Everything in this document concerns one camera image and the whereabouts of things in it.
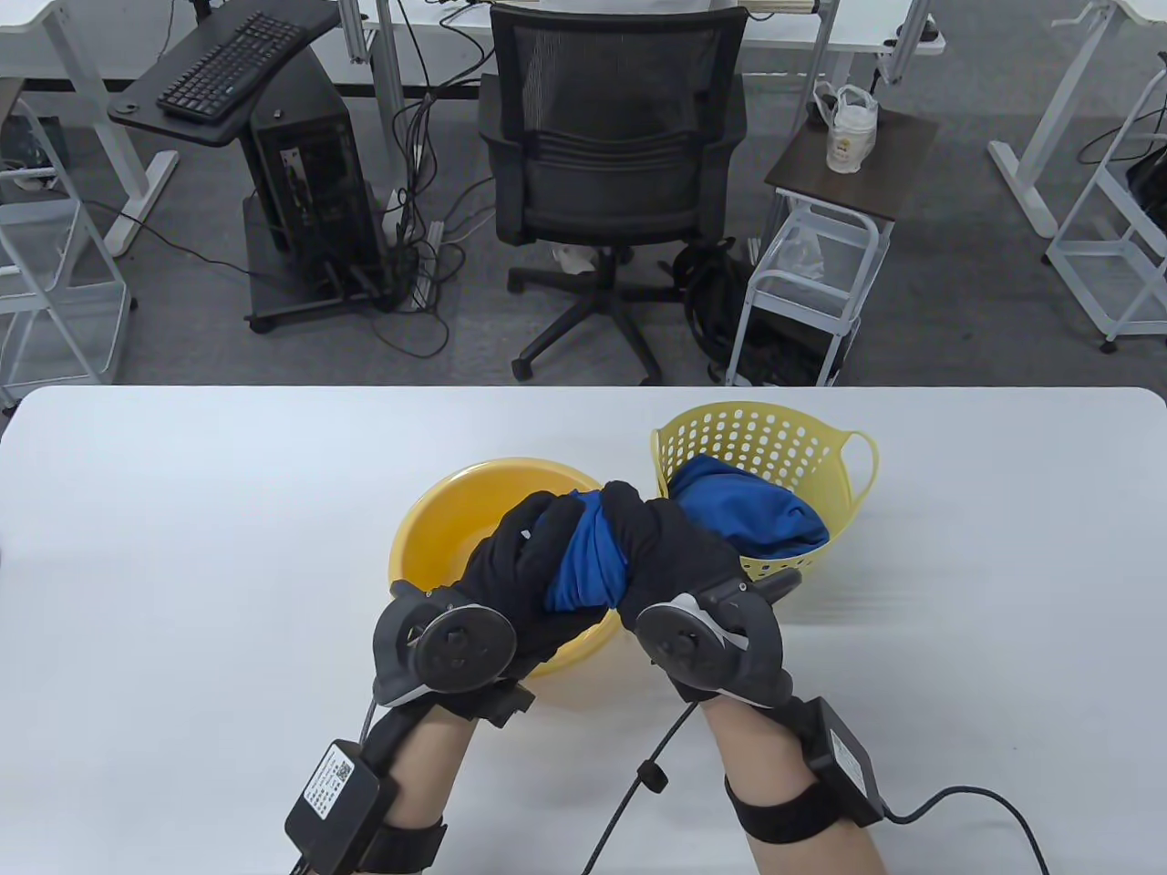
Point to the person's right hand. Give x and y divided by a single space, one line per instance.
675 556

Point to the person's left hand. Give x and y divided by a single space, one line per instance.
511 565

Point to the person's right forearm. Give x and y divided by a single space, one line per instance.
775 756

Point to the person's left forearm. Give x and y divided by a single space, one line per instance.
428 784

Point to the yellow plastic basin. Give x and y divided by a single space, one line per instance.
447 529

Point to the grey hand controller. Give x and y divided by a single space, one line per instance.
693 638
456 647

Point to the yellow perforated plastic basket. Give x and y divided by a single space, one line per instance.
757 428

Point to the black backpack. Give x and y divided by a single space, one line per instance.
716 301

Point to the black wrist box with label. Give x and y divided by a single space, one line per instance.
333 793

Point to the white power strip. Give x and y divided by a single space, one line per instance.
428 273

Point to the clear plastic bag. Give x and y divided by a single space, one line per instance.
802 251

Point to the black mesh office chair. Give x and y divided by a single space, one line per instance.
620 173

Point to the black computer tower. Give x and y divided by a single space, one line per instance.
310 182

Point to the plastic bag with cup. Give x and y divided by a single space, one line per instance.
848 137

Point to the white cart with brown top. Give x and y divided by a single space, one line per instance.
898 155

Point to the white desk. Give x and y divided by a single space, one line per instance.
1026 187
55 36
821 32

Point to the black keyboard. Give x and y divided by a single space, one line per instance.
228 64

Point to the black rolling computer cart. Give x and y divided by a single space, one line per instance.
137 117

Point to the black bag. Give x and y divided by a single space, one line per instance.
1151 191

